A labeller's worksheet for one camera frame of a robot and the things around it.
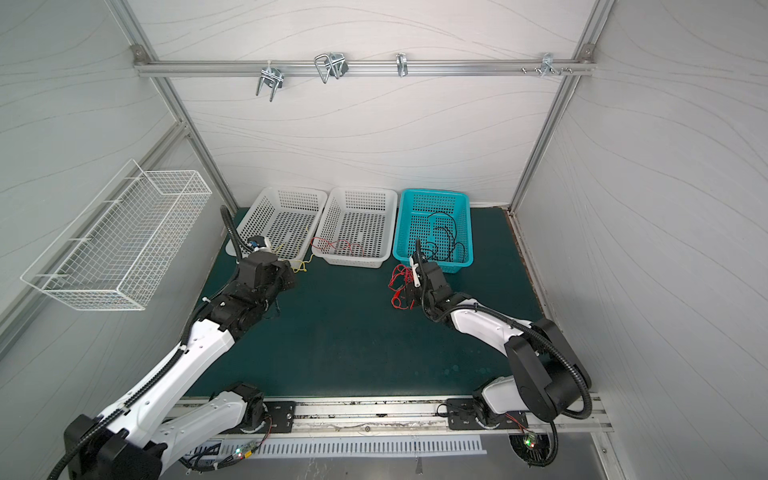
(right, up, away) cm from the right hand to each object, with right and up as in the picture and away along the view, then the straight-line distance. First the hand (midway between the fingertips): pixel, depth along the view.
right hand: (415, 277), depth 90 cm
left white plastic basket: (-50, +20, +28) cm, 60 cm away
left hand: (-34, +6, -11) cm, 37 cm away
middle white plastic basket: (-21, +16, +24) cm, 36 cm away
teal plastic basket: (+13, +19, +28) cm, 36 cm away
